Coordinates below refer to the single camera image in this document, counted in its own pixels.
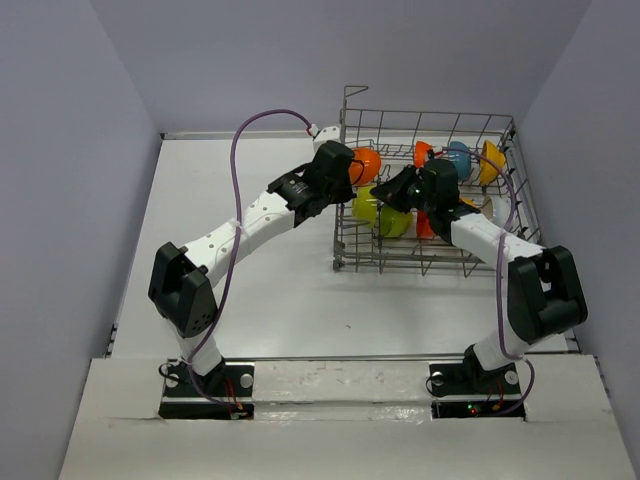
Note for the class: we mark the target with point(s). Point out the orange bowl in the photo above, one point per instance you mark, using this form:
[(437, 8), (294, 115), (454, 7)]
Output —
[(421, 153), (423, 226)]

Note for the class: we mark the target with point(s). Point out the white round bowl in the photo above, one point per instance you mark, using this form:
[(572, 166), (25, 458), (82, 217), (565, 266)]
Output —
[(496, 209)]

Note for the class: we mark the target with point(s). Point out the small yellow bowl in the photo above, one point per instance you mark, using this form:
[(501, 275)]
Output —
[(469, 202)]

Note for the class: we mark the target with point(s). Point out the white orange-bottom bowl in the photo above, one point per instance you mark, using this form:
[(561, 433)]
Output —
[(365, 166)]

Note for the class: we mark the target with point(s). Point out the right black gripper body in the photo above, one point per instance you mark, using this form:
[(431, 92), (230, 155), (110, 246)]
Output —
[(431, 202)]

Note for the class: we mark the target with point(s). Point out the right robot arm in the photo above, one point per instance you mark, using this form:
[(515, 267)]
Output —
[(538, 290)]

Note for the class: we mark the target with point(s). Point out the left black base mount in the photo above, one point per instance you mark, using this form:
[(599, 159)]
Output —
[(224, 394)]

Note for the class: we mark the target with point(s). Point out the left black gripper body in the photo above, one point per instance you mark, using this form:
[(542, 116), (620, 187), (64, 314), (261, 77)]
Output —
[(340, 192)]

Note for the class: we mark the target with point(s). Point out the large yellow bowl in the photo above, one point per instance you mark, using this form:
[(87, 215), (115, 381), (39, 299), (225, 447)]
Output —
[(491, 164)]

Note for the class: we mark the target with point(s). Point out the green bowl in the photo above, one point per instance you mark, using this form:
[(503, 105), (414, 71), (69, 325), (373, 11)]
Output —
[(393, 223), (365, 206)]

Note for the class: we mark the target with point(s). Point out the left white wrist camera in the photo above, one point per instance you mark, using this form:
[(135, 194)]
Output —
[(322, 135)]

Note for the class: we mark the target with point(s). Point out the grey wire dish rack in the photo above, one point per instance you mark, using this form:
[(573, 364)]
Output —
[(392, 134)]

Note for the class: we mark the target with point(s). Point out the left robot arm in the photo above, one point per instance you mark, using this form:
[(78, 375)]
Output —
[(183, 278)]

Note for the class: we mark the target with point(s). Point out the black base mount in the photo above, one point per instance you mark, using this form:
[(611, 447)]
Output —
[(463, 390), (224, 394)]

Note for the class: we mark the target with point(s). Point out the blue bowl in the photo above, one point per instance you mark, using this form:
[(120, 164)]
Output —
[(460, 155)]

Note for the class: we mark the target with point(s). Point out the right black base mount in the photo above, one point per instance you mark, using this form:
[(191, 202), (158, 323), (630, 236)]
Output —
[(463, 390)]

